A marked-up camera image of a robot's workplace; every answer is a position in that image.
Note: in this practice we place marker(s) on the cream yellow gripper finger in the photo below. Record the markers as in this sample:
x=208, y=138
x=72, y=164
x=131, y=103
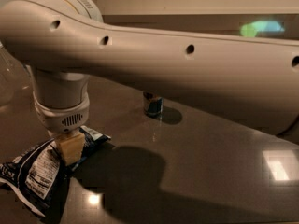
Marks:
x=70, y=146

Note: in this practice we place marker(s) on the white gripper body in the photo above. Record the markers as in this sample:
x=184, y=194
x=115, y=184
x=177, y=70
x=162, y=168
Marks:
x=62, y=118

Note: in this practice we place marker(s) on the blue chip bag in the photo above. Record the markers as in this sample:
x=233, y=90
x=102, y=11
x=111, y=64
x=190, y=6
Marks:
x=36, y=174

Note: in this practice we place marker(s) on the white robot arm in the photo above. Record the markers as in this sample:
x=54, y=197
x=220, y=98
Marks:
x=251, y=81

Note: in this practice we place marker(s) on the clear glass container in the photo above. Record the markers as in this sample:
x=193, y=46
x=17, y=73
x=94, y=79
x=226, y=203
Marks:
x=14, y=76

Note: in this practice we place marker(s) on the Red Bull energy drink can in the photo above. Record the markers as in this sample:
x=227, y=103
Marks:
x=153, y=104

